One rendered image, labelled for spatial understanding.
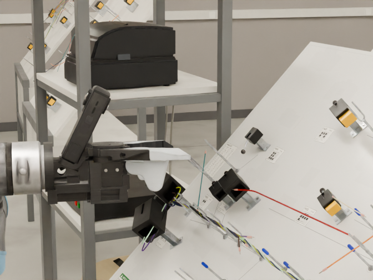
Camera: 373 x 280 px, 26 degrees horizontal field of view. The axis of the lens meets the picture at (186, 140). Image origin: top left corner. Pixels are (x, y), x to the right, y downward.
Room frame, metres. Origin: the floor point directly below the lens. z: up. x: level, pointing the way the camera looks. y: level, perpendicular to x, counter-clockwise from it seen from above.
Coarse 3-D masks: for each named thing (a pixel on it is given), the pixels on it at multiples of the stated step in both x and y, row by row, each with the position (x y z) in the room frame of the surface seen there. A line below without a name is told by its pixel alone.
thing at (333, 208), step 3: (330, 204) 1.74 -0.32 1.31; (333, 204) 1.73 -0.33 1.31; (336, 204) 1.73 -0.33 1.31; (327, 207) 1.73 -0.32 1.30; (330, 207) 1.73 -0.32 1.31; (333, 207) 1.73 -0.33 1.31; (336, 207) 1.73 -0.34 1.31; (339, 207) 1.73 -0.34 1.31; (327, 210) 1.73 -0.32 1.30; (330, 210) 1.73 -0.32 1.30; (333, 210) 1.73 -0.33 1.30; (336, 210) 1.73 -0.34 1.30; (339, 210) 1.73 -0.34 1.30; (330, 213) 1.73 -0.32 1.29; (333, 213) 1.73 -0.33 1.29
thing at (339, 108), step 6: (336, 102) 1.99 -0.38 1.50; (342, 102) 1.98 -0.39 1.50; (330, 108) 1.99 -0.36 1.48; (336, 108) 1.97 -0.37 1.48; (342, 108) 1.95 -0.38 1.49; (336, 114) 1.95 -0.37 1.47; (342, 114) 1.95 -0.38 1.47; (354, 126) 2.00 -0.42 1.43; (360, 126) 1.98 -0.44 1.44; (366, 126) 1.98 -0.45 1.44; (354, 132) 2.00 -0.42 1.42
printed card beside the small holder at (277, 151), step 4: (276, 148) 2.19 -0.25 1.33; (280, 148) 2.18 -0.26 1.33; (272, 152) 2.19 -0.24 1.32; (276, 152) 2.17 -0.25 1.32; (280, 152) 2.16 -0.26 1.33; (268, 156) 2.19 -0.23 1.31; (272, 156) 2.17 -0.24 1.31; (276, 156) 2.16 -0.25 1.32; (268, 160) 2.17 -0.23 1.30; (272, 160) 2.16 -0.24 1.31; (276, 160) 2.14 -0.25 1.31
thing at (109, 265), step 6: (108, 258) 2.60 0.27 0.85; (114, 258) 2.60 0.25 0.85; (120, 258) 2.60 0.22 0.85; (126, 258) 2.60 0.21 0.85; (96, 264) 2.57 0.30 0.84; (102, 264) 2.56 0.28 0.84; (108, 264) 2.55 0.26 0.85; (114, 264) 2.55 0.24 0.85; (120, 264) 2.54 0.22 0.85; (96, 270) 2.53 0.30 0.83; (102, 270) 2.52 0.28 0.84; (108, 270) 2.51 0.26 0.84; (114, 270) 2.50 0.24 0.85; (96, 276) 2.50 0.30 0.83; (102, 276) 2.48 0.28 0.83; (108, 276) 2.47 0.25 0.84
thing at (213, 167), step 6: (228, 144) 2.39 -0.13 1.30; (222, 150) 2.39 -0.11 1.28; (228, 150) 2.36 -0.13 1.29; (234, 150) 2.34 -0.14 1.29; (216, 156) 2.38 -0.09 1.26; (228, 156) 2.34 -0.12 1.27; (216, 162) 2.36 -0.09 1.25; (222, 162) 2.33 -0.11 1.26; (210, 168) 2.35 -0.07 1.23; (216, 168) 2.33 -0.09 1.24; (210, 174) 2.33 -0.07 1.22
